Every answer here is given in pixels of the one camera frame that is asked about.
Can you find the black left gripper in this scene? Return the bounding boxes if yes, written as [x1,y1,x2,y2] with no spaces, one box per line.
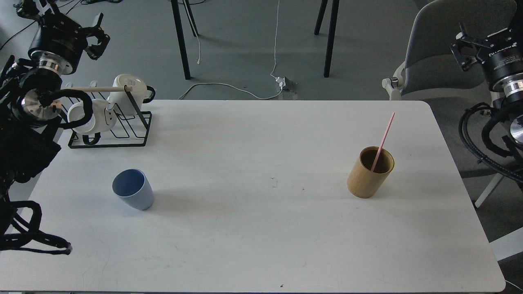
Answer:
[16,0,110,75]

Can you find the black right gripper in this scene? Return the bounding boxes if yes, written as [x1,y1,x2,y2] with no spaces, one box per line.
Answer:
[450,22,523,91]

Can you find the pink chopstick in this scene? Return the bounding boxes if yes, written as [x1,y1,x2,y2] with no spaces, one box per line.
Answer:
[370,112,396,172]

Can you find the blue plastic cup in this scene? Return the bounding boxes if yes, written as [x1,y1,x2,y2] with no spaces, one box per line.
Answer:
[112,169,154,210]

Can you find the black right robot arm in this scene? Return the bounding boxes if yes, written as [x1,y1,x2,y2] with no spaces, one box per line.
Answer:
[450,22,523,185]

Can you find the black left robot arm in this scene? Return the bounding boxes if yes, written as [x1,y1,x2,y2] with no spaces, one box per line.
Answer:
[0,0,110,255]

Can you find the grey office chair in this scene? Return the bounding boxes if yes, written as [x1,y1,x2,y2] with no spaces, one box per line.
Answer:
[382,0,517,208]

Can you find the wooden rack rod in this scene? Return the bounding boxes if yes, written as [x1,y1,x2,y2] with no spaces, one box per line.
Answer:
[63,86,133,93]

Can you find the white mug upper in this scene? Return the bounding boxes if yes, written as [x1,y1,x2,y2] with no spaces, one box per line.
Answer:
[108,74,156,116]

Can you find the white mug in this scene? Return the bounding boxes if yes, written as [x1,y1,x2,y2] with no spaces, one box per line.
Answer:
[108,74,156,116]
[73,99,116,146]

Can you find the white mug lower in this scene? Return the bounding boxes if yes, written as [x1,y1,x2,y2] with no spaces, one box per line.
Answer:
[73,99,116,146]

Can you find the black table leg left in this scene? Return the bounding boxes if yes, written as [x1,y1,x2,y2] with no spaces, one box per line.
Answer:
[170,0,199,80]

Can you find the black table leg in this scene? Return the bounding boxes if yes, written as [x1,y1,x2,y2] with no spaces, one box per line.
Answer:
[314,0,340,78]
[170,0,199,80]

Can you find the black table leg right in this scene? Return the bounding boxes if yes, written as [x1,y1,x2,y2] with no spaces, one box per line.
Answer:
[314,0,340,78]

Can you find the bamboo cylindrical holder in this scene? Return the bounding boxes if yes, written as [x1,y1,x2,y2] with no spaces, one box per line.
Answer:
[346,146,395,198]

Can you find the black floor cables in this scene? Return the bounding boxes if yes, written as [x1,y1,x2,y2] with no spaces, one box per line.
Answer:
[0,0,123,51]

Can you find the black wire mug rack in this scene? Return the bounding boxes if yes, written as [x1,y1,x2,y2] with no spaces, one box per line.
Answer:
[67,81,152,149]

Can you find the white floor cable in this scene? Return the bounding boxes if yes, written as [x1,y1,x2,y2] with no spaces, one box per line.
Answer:
[178,0,283,100]

